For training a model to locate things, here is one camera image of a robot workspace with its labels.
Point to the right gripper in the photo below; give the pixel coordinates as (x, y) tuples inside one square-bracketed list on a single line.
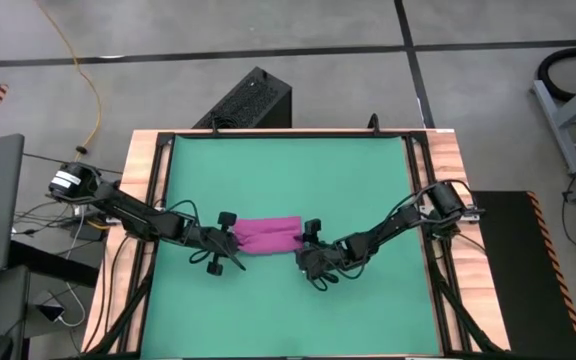
[(323, 257)]

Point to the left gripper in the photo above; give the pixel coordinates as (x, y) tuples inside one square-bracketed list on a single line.
[(213, 242)]

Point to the magenta towel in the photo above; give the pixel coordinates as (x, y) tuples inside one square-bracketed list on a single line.
[(268, 235)]

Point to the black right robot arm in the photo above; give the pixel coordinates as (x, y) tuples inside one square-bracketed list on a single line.
[(403, 219)]

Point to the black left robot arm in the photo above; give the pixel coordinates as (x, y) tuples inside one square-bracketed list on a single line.
[(133, 216)]

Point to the green table mat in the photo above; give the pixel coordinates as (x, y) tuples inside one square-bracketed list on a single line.
[(293, 320)]

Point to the black table clamp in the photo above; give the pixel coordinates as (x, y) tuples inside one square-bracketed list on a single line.
[(374, 125), (214, 127)]

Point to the black computer tower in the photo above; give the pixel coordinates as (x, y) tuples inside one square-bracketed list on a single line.
[(253, 100)]

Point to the black power adapter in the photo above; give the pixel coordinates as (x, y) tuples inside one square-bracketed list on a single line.
[(50, 312)]

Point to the large black striped floor mat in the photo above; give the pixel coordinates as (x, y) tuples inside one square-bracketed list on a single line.
[(518, 280)]

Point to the grey side desk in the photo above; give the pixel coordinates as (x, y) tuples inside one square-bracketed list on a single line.
[(3, 310)]

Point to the grey metal stand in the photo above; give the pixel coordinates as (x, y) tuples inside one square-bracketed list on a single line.
[(561, 135)]

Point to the black metal table frame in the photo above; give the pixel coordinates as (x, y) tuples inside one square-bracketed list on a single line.
[(293, 134)]

